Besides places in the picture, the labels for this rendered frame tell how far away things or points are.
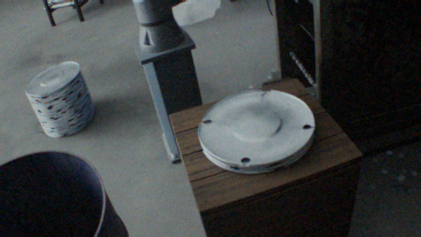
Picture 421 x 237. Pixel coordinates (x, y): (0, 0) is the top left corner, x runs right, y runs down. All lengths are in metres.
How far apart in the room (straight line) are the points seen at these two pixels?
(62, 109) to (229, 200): 1.12
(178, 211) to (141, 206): 0.14
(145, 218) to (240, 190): 0.54
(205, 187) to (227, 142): 0.13
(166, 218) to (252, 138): 0.50
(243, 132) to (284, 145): 0.11
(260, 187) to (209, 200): 0.11
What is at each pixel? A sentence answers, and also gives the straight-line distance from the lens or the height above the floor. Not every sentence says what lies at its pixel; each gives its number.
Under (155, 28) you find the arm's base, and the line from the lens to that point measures 1.20.
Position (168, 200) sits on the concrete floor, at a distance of 1.33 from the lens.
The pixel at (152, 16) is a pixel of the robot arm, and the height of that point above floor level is 0.57.
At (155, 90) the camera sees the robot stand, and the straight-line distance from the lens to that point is 1.28.
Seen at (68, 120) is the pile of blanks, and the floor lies 0.08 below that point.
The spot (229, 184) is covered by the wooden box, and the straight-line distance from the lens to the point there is 0.84.
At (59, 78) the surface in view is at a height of 0.25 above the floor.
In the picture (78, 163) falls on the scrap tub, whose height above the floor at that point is 0.46.
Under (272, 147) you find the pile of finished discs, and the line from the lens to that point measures 0.87.
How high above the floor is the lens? 0.97
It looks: 37 degrees down
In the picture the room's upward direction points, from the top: 12 degrees counter-clockwise
